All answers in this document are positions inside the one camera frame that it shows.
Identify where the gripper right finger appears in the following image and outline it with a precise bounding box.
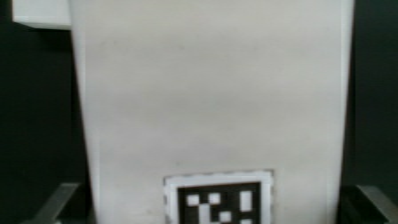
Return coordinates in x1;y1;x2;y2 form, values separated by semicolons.
355;185;398;224

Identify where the small white box with marker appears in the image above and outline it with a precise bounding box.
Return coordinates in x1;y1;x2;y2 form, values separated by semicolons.
69;0;355;224

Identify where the white cabinet body box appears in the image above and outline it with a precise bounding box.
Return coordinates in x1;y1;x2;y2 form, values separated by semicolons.
12;0;71;30

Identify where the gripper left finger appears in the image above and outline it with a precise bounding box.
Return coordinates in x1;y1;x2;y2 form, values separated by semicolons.
19;183;80;224

